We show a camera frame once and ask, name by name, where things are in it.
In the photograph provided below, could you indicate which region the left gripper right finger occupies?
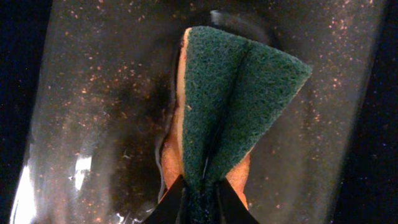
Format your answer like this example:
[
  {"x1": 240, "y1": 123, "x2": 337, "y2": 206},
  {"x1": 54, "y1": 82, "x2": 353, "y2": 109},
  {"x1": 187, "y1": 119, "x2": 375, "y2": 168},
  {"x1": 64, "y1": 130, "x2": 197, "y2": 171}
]
[{"x1": 215, "y1": 179, "x2": 259, "y2": 224}]

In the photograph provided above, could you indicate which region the black rectangular tray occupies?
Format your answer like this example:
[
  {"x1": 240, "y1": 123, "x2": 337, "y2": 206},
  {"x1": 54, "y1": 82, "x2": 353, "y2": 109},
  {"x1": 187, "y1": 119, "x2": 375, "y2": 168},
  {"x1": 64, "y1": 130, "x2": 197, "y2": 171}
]
[{"x1": 10, "y1": 0, "x2": 387, "y2": 223}]

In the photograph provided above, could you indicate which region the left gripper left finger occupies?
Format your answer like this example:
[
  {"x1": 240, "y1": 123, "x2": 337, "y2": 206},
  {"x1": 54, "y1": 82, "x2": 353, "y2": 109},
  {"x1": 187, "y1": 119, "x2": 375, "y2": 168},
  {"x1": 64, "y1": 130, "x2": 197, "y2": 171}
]
[{"x1": 142, "y1": 175, "x2": 188, "y2": 224}]

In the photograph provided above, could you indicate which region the yellow green scrub sponge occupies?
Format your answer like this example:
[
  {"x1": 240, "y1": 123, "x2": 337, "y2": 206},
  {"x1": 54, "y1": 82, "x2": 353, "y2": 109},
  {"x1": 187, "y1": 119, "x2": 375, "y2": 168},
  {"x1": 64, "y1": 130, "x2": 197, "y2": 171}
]
[{"x1": 159, "y1": 26, "x2": 312, "y2": 223}]

